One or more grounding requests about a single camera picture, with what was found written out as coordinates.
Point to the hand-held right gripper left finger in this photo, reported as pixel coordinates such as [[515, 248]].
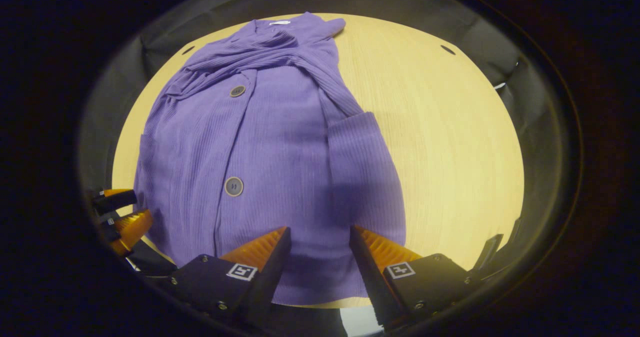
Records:
[[265, 282]]

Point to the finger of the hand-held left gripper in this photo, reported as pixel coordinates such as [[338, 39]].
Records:
[[117, 200], [132, 229]]

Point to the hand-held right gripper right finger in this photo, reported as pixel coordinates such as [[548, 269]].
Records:
[[372, 282]]

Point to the dark frame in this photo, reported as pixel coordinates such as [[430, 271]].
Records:
[[492, 252]]

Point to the purple ribbed button cardigan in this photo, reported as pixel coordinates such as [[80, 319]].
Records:
[[280, 142]]

